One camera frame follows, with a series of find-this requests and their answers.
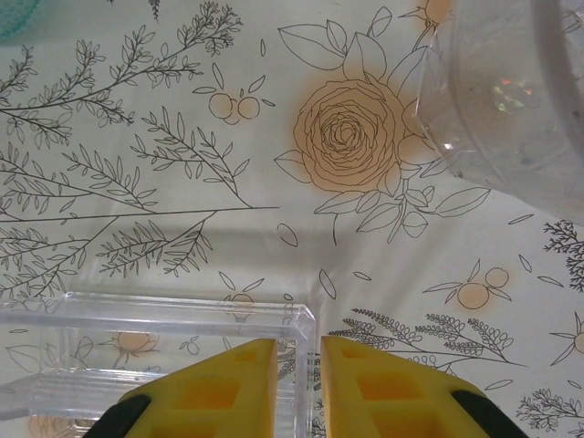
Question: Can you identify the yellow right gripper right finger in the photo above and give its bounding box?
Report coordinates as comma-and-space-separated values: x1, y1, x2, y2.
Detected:
320, 336, 531, 438

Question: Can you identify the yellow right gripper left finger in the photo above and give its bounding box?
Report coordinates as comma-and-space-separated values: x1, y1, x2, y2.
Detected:
89, 338, 279, 438

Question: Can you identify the floral tablecloth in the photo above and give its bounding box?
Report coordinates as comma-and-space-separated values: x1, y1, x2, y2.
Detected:
0, 0, 584, 438

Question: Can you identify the clear plastic cup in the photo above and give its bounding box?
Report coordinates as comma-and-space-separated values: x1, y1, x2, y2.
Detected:
412, 0, 584, 228

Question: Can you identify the frosted teal cup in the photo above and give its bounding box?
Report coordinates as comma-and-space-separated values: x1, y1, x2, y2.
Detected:
0, 0, 49, 47

